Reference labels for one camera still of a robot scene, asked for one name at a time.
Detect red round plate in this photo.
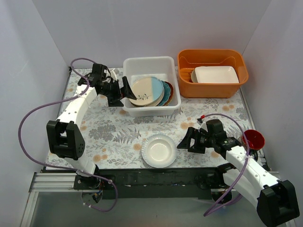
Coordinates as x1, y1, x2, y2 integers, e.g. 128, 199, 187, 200
164, 82, 174, 106

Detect floral table mat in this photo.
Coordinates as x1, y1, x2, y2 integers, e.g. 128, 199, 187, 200
45, 66, 258, 170

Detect white deep paper plate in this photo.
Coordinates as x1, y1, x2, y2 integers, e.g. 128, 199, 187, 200
141, 134, 177, 168

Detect cream plate with leaf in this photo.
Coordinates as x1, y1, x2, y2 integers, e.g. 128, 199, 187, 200
129, 91, 164, 107

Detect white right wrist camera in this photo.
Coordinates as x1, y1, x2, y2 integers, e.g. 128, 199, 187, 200
197, 115, 208, 131

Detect cream and blue plate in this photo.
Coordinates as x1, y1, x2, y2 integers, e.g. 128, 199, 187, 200
129, 77, 164, 107

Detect orange plastic basket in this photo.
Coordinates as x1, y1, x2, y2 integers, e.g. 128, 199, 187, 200
177, 49, 249, 98

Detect red bowl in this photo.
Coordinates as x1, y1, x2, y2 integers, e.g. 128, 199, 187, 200
244, 130, 265, 161

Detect teal scalloped plate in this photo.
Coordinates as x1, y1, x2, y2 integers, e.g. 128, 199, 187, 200
158, 81, 170, 106

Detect round cream dish in basket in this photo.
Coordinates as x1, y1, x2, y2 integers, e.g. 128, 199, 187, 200
191, 70, 197, 83

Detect white plastic bin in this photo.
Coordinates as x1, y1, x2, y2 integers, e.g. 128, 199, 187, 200
122, 56, 181, 117

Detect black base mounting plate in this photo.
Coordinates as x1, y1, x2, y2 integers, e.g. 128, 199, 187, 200
73, 164, 231, 200

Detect white rectangular dish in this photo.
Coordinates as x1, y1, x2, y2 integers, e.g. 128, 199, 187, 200
194, 66, 239, 84

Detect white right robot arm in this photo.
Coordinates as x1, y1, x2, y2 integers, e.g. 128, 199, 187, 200
177, 119, 300, 227

